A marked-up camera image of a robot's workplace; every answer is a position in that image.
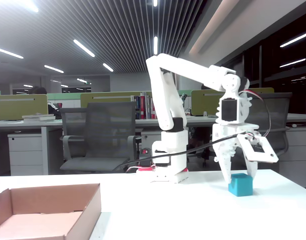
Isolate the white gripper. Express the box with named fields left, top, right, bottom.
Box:
left=212, top=121, right=260, bottom=185

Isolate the blue cube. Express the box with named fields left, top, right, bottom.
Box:
left=228, top=172, right=254, bottom=198

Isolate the brown cardboard box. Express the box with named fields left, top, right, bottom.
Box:
left=0, top=183, right=102, bottom=240

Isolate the black office chair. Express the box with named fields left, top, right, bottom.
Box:
left=187, top=147, right=218, bottom=168

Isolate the grey mesh office chair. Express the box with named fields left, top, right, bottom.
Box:
left=242, top=92, right=293, bottom=163
left=59, top=101, right=143, bottom=174

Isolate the olive desk partition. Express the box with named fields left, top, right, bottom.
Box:
left=80, top=91, right=153, bottom=109
left=191, top=87, right=275, bottom=117
left=0, top=94, right=48, bottom=121

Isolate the white office desk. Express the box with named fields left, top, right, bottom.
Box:
left=0, top=117, right=163, bottom=176
left=185, top=112, right=306, bottom=131

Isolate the light green desk partition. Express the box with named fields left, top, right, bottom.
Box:
left=177, top=89, right=193, bottom=111
left=46, top=92, right=81, bottom=109

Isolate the white upright book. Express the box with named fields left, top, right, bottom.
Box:
left=145, top=94, right=153, bottom=120

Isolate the red upright book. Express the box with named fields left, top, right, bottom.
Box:
left=140, top=92, right=147, bottom=120

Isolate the dark blue upright book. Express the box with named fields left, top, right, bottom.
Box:
left=134, top=95, right=141, bottom=120

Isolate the black bag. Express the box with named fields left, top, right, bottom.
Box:
left=47, top=101, right=63, bottom=120

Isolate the stack of books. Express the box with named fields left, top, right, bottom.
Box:
left=21, top=112, right=56, bottom=122

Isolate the red black servo wire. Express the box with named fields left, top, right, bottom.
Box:
left=239, top=88, right=272, bottom=138

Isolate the black camera cable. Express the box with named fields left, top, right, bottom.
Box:
left=112, top=133, right=241, bottom=173

